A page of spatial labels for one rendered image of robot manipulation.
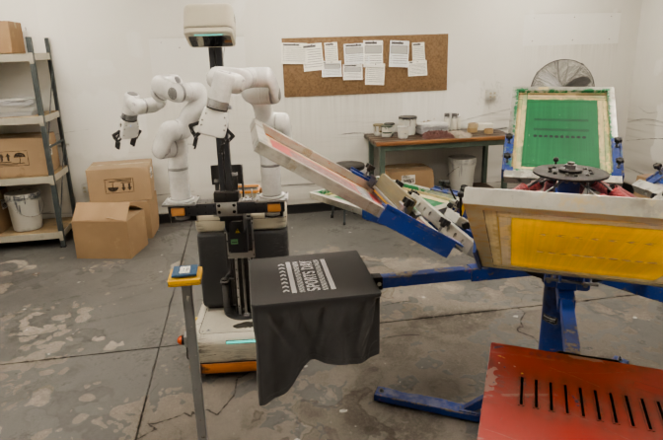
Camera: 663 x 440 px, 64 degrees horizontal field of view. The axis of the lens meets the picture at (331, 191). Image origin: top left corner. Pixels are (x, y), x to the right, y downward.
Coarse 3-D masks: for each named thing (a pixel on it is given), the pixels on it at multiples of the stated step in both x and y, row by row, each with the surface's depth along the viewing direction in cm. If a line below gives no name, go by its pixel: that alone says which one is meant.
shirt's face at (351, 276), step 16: (304, 256) 235; (320, 256) 235; (336, 256) 234; (352, 256) 234; (256, 272) 219; (272, 272) 218; (336, 272) 217; (352, 272) 216; (368, 272) 216; (256, 288) 205; (272, 288) 204; (352, 288) 202; (368, 288) 202; (256, 304) 192
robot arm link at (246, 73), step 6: (216, 66) 201; (210, 72) 195; (228, 72) 196; (234, 72) 208; (240, 72) 209; (246, 72) 209; (210, 78) 195; (246, 78) 210; (252, 78) 211; (210, 84) 196; (246, 84) 210; (252, 84) 213
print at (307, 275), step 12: (288, 264) 226; (300, 264) 226; (312, 264) 225; (324, 264) 225; (288, 276) 214; (300, 276) 214; (312, 276) 214; (324, 276) 213; (288, 288) 204; (300, 288) 204; (312, 288) 203; (324, 288) 203; (336, 288) 203
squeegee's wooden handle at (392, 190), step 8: (384, 176) 227; (376, 184) 230; (384, 184) 222; (392, 184) 214; (384, 192) 218; (392, 192) 210; (400, 192) 204; (392, 200) 206; (400, 200) 200; (408, 208) 193
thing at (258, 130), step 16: (256, 128) 195; (272, 128) 225; (256, 144) 172; (288, 144) 226; (272, 160) 171; (288, 160) 172; (320, 160) 230; (304, 176) 174; (320, 176) 175; (352, 176) 235; (336, 192) 178; (352, 192) 179; (368, 208) 181
